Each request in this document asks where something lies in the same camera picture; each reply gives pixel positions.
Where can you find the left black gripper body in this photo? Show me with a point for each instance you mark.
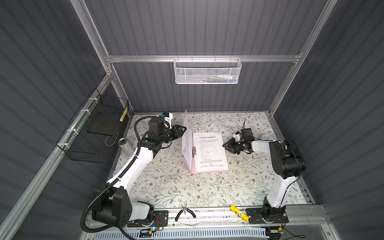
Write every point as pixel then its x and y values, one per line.
pixel 165 137

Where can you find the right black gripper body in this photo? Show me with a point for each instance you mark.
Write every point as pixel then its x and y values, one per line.
pixel 236 147

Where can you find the pink file folder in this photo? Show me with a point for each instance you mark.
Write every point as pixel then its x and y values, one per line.
pixel 187 144

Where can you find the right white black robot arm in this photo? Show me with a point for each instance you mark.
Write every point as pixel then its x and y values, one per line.
pixel 287 163

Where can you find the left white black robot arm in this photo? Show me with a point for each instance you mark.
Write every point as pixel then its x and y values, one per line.
pixel 112 205

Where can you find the metal folder clip mechanism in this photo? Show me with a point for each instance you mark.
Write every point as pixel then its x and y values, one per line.
pixel 194 151

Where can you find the silver metal can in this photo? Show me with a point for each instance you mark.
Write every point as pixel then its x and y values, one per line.
pixel 126 147

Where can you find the yellow marker in basket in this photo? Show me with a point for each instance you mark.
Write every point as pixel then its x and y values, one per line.
pixel 123 114

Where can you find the floral table mat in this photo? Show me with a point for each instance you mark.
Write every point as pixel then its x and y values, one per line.
pixel 166 181

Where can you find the black foam pad in basket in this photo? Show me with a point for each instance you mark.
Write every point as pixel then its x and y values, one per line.
pixel 104 124

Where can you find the black wire side basket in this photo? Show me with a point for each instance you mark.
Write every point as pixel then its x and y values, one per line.
pixel 79 145

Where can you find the yellow tube on rail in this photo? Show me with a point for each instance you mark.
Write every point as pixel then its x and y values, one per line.
pixel 239 213

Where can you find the white wire wall basket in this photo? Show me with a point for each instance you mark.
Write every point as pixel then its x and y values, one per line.
pixel 207 71

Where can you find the black handled pliers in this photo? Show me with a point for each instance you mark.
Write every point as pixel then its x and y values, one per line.
pixel 184 210

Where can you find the white ventilated cable duct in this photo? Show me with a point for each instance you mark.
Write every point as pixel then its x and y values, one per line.
pixel 202 233

